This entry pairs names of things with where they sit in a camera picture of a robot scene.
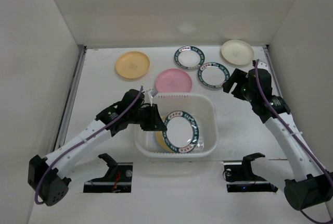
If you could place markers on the cream plate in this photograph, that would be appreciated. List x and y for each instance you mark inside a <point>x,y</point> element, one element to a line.
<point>237,52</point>

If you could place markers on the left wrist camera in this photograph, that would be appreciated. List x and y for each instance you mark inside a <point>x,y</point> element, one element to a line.
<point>151,93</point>

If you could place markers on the white plastic bin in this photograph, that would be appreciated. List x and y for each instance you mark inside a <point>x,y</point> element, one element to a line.
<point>200,107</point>

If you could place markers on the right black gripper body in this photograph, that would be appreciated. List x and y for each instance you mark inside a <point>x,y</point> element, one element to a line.
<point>237,84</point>

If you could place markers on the patterned rim plate top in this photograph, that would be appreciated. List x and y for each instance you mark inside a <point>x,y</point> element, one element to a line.
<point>189,57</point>

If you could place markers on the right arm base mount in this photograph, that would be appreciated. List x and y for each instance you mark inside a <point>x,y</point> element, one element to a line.
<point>240,178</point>

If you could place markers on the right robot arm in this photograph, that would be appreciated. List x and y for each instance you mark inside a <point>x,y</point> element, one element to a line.
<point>307,183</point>

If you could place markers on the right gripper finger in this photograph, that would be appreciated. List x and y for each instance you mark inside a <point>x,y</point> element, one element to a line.
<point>230,87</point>
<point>238,76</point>

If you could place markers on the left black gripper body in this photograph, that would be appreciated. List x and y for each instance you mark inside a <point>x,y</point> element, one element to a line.
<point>144,116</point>

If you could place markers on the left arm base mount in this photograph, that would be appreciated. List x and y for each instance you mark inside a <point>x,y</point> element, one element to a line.
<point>117,179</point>

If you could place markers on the pink plate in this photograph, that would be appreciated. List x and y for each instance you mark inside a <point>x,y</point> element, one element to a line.
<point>173,81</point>

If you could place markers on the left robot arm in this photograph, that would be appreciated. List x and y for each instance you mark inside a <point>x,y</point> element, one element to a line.
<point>50,176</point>

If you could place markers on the patterned rim plate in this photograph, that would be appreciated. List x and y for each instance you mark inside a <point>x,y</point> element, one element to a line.
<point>189,57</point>
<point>182,134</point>
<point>213,75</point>

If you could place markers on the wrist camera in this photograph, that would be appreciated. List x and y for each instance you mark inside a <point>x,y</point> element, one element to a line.
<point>151,93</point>
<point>260,65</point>

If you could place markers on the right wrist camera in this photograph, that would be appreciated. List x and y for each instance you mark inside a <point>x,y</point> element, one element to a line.
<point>260,65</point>

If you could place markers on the orange plate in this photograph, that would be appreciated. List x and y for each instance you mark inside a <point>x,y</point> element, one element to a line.
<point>132,65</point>
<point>161,141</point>

